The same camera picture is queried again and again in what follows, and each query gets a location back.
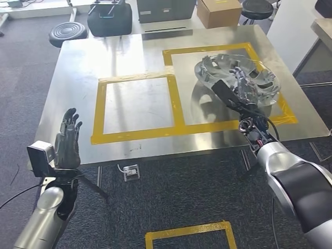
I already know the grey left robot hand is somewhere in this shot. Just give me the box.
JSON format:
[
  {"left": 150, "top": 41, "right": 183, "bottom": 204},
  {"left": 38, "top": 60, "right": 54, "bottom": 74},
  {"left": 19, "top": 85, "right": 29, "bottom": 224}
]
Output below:
[{"left": 54, "top": 108, "right": 83, "bottom": 170}]

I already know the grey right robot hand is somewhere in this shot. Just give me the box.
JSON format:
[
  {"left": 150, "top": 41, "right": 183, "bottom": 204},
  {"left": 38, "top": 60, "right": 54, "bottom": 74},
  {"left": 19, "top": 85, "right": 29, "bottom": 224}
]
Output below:
[{"left": 229, "top": 67, "right": 263, "bottom": 106}]

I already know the silver wheel hubcap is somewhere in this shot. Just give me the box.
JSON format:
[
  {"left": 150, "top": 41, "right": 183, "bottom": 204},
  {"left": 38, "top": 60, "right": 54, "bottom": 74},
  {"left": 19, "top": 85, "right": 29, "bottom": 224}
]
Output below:
[{"left": 194, "top": 53, "right": 281, "bottom": 106}]

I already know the stainless steel workbench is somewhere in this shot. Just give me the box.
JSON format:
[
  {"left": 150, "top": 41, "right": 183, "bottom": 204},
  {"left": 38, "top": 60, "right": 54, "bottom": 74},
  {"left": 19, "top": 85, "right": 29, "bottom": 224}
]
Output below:
[{"left": 27, "top": 24, "right": 330, "bottom": 203}]

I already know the white partition panel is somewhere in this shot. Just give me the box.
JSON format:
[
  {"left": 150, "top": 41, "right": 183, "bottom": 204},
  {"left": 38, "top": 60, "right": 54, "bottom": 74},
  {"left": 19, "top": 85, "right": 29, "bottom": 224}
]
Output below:
[{"left": 266, "top": 0, "right": 327, "bottom": 75}]

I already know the black smooth stool seat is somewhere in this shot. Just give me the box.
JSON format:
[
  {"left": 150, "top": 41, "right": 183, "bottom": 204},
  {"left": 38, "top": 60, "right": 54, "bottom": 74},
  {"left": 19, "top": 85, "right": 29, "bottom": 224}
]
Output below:
[{"left": 241, "top": 0, "right": 274, "bottom": 21}]

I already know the brown cardboard box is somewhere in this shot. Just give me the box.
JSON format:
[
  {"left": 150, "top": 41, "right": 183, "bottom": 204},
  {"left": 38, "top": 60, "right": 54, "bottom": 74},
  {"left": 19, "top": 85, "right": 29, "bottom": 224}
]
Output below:
[{"left": 196, "top": 0, "right": 243, "bottom": 29}]

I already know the metal floor outlet box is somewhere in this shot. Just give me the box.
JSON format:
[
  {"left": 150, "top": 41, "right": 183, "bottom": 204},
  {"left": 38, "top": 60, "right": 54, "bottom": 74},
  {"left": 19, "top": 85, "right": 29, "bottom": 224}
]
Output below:
[{"left": 123, "top": 164, "right": 140, "bottom": 182}]

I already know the black ribbed stool seat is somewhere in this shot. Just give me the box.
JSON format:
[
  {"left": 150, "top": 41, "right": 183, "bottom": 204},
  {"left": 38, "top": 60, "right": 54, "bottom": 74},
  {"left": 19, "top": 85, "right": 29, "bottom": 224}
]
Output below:
[{"left": 48, "top": 21, "right": 89, "bottom": 48}]

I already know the grey equipment case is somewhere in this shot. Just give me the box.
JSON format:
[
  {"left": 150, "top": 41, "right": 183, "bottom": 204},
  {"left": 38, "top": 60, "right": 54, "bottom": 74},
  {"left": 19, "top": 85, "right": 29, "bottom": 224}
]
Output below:
[{"left": 137, "top": 0, "right": 197, "bottom": 24}]

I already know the black carry bag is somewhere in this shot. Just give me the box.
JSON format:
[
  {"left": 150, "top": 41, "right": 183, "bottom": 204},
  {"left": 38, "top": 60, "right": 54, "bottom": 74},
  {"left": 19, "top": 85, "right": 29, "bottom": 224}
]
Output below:
[{"left": 88, "top": 0, "right": 133, "bottom": 37}]

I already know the white table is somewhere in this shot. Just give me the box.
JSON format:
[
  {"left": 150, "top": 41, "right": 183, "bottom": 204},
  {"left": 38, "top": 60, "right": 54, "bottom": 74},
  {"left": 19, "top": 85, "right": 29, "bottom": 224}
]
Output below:
[{"left": 0, "top": 0, "right": 78, "bottom": 23}]

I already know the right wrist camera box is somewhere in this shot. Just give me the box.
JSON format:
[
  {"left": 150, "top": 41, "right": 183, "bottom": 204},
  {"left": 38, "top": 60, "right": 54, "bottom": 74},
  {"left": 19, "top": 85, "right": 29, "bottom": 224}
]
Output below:
[{"left": 211, "top": 79, "right": 243, "bottom": 110}]

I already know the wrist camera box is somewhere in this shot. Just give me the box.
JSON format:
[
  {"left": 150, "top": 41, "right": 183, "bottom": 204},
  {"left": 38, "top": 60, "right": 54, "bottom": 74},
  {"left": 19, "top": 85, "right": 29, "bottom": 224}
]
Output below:
[
  {"left": 26, "top": 140, "right": 56, "bottom": 178},
  {"left": 211, "top": 79, "right": 243, "bottom": 110}
]

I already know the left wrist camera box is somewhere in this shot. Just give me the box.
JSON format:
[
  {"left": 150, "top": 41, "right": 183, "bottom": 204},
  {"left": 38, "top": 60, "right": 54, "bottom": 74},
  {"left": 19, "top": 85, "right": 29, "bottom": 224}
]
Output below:
[{"left": 26, "top": 140, "right": 56, "bottom": 178}]

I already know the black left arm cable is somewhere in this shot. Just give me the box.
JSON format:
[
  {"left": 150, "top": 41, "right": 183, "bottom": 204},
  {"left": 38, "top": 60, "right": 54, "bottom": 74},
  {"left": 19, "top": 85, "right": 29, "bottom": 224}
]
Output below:
[{"left": 0, "top": 184, "right": 42, "bottom": 210}]

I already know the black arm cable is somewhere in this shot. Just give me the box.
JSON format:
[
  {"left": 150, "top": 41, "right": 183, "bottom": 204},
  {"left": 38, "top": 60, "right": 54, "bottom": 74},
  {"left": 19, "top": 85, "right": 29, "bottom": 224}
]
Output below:
[
  {"left": 0, "top": 184, "right": 42, "bottom": 210},
  {"left": 271, "top": 197, "right": 279, "bottom": 249}
]

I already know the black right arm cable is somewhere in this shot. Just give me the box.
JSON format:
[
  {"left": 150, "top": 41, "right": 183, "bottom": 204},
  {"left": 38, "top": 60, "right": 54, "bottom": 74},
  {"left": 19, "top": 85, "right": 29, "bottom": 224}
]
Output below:
[{"left": 271, "top": 197, "right": 279, "bottom": 249}]

